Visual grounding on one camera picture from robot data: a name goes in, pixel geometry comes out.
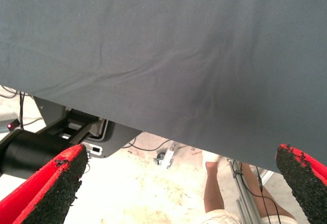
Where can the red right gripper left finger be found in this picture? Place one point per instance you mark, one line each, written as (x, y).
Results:
(38, 196)

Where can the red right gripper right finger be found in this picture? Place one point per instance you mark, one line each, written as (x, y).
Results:
(306, 183)

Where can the black cylinder housing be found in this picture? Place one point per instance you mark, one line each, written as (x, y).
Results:
(30, 149)

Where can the bare person leg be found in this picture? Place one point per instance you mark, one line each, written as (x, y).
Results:
(247, 175)
(213, 188)

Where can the aluminium profile bar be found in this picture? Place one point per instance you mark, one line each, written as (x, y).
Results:
(246, 203)

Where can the small black box red light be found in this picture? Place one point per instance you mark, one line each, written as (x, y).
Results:
(14, 124)

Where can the beige shorts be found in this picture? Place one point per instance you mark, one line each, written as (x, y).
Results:
(219, 217)

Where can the white sock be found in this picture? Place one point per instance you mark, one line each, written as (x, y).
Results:
(210, 156)

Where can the grey caster wheel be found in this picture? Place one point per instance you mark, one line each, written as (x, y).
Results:
(160, 157)

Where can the dark grey table cloth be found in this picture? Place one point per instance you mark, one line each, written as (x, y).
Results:
(153, 42)

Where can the dark robot base frame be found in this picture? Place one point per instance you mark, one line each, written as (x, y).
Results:
(120, 137)

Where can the aluminium bracket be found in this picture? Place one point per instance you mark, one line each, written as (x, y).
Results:
(169, 155)

